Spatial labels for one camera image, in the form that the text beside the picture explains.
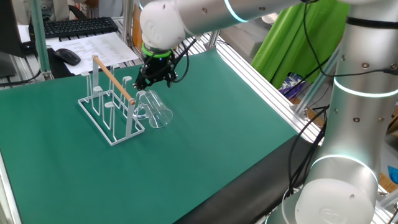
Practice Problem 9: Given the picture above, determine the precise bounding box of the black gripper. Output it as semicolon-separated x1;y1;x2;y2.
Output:
132;54;179;91

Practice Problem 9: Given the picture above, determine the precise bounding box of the clear glass cup with handle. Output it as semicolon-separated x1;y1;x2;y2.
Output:
133;90;174;129

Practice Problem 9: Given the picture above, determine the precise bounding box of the cardboard box with orange tape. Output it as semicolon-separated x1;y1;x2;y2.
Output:
132;4;144;53

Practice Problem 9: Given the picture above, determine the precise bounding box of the white printed paper sheet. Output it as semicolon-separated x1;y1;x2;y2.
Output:
49;32;140;77

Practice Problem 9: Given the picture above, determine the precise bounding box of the green table mat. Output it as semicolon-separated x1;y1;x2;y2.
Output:
0;49;301;224

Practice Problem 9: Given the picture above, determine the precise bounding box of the black computer mouse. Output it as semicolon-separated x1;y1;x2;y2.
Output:
53;48;82;67

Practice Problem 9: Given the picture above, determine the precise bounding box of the black computer keyboard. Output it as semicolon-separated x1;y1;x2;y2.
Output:
29;16;119;40

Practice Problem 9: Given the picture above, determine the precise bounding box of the blue patterned bag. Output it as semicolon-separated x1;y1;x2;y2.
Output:
278;72;305;101

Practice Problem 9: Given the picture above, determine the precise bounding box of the green cloth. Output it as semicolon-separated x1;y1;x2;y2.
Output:
250;0;351;90

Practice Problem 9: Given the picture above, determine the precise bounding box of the black table mat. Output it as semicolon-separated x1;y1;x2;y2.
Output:
172;133;324;224

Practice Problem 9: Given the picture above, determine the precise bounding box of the black computer monitor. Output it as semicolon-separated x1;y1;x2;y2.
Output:
0;0;27;78

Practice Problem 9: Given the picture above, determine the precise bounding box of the blue cloth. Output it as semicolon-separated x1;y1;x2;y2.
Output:
387;166;398;185

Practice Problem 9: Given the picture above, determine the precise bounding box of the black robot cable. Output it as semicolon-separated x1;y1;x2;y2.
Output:
172;37;199;84
287;105;330;197

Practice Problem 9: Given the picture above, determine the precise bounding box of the white wire cup rack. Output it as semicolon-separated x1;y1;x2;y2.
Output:
77;54;147;146

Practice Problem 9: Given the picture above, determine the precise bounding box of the aluminium frame post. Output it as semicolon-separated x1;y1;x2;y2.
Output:
294;46;341;121
122;0;135;47
206;29;221;50
30;0;53;81

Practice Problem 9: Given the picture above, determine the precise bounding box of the black monitor cable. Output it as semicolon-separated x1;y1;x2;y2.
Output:
0;70;43;88

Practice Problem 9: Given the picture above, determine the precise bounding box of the black camera tripod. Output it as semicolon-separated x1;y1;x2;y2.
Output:
312;105;330;124

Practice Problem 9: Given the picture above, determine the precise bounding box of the black camera cable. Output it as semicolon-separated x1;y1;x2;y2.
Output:
302;0;398;77

